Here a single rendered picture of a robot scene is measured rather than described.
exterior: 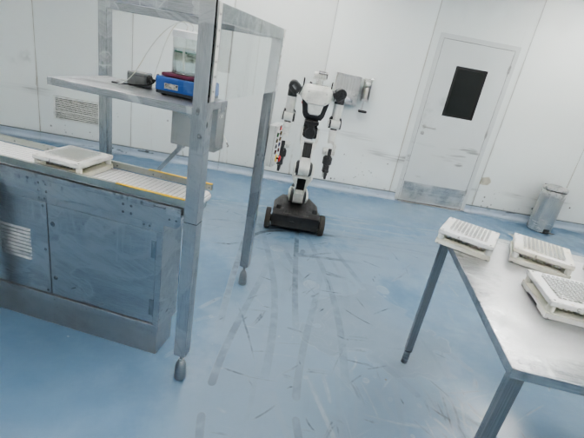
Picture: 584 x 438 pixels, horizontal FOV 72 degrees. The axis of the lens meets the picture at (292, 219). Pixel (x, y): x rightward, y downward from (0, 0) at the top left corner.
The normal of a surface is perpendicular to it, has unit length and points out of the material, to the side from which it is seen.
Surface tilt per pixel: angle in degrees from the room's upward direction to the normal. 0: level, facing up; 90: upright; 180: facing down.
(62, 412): 0
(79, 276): 91
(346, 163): 90
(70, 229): 90
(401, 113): 90
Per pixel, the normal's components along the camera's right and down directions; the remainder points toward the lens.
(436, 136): -0.01, 0.38
